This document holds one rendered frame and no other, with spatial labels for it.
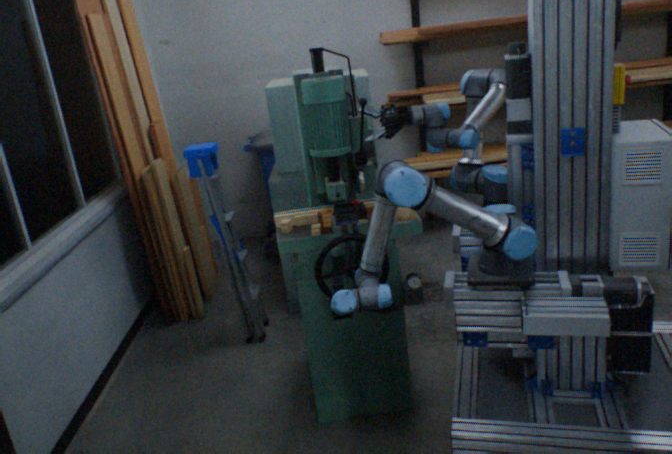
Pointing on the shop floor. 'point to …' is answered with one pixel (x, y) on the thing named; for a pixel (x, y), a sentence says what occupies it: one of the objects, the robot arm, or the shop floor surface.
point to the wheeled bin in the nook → (262, 143)
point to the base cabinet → (356, 355)
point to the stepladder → (206, 170)
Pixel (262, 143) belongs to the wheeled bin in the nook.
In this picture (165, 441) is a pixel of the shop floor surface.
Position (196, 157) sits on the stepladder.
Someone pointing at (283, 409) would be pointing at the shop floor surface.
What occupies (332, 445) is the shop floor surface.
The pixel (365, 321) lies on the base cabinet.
